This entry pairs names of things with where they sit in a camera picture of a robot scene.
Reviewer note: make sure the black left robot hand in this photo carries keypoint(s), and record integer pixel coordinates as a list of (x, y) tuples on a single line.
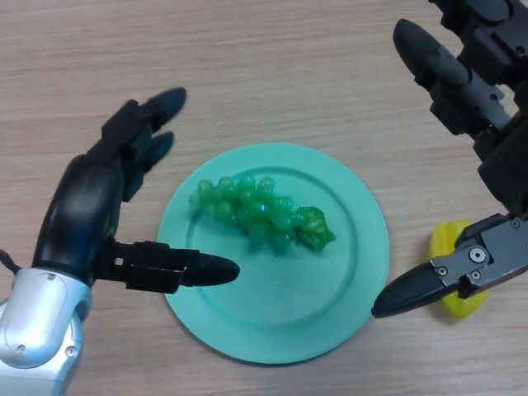
[(78, 206)]

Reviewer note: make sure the teal round plate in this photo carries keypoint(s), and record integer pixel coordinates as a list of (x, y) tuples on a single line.
[(288, 288)]

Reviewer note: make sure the green grape bunch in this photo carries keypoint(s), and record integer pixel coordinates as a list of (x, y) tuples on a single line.
[(247, 206)]

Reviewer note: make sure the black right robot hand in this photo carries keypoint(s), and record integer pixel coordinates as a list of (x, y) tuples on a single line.
[(509, 165)]

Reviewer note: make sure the yellow starfruit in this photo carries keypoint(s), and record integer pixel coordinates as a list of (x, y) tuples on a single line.
[(443, 243)]

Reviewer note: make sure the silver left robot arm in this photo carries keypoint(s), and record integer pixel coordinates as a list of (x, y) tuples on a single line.
[(37, 321)]

